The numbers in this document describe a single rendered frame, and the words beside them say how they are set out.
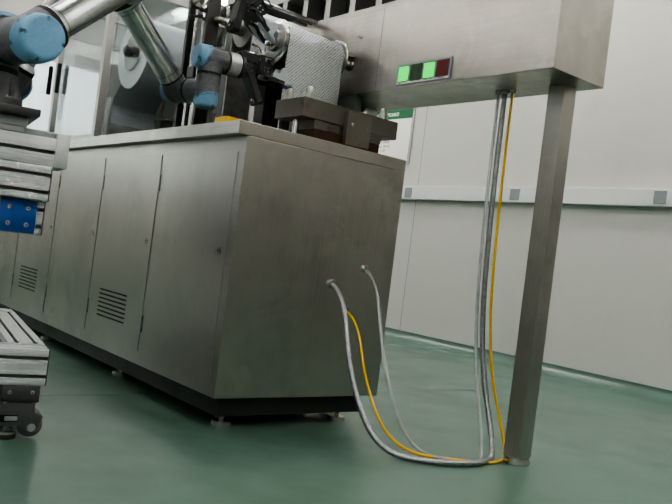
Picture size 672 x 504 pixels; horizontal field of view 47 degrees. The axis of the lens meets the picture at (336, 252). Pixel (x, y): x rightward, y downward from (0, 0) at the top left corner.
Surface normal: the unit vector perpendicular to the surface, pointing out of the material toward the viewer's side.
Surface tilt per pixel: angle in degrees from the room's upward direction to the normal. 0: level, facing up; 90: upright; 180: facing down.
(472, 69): 90
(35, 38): 95
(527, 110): 90
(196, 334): 90
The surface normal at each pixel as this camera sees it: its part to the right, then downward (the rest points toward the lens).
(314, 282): 0.62, 0.07
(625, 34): -0.77, -0.11
